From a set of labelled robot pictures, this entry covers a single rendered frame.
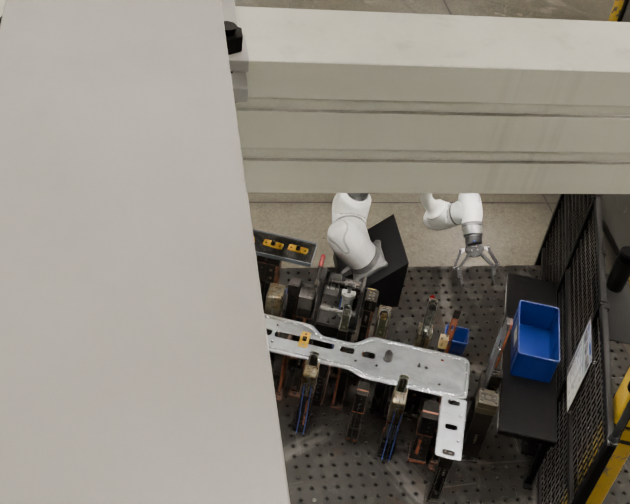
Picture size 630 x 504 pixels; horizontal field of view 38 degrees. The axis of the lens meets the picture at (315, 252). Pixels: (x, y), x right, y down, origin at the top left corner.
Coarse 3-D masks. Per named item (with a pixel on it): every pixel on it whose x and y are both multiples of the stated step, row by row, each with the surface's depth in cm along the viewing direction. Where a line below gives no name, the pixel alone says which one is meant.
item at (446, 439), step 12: (444, 396) 355; (444, 408) 351; (456, 408) 351; (444, 420) 346; (456, 420) 347; (444, 432) 342; (456, 432) 343; (444, 444) 338; (456, 444) 339; (444, 456) 334; (456, 456) 335
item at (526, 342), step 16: (528, 304) 378; (528, 320) 383; (544, 320) 382; (512, 336) 377; (528, 336) 380; (544, 336) 381; (512, 352) 369; (528, 352) 373; (544, 352) 374; (512, 368) 362; (528, 368) 359; (544, 368) 358
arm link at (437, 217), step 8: (424, 200) 407; (432, 200) 410; (440, 200) 416; (432, 208) 412; (440, 208) 412; (448, 208) 413; (424, 216) 422; (432, 216) 414; (440, 216) 412; (448, 216) 412; (432, 224) 418; (440, 224) 416; (448, 224) 414
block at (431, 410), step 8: (424, 408) 352; (432, 408) 353; (424, 416) 349; (432, 416) 350; (424, 424) 351; (432, 424) 350; (416, 432) 356; (424, 432) 354; (432, 432) 353; (416, 440) 360; (424, 440) 359; (408, 448) 372; (416, 448) 362; (424, 448) 361; (408, 456) 368; (416, 456) 365; (424, 456) 364; (416, 464) 366; (424, 464) 367
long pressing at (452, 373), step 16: (272, 320) 375; (288, 320) 375; (272, 336) 368; (320, 336) 371; (272, 352) 363; (288, 352) 363; (304, 352) 364; (320, 352) 365; (336, 352) 366; (368, 352) 368; (384, 352) 369; (400, 352) 370; (416, 352) 371; (432, 352) 372; (352, 368) 361; (368, 368) 361; (384, 368) 362; (400, 368) 363; (416, 368) 364; (432, 368) 365; (448, 368) 366; (464, 368) 367; (416, 384) 358; (432, 384) 359; (448, 384) 360; (464, 384) 361
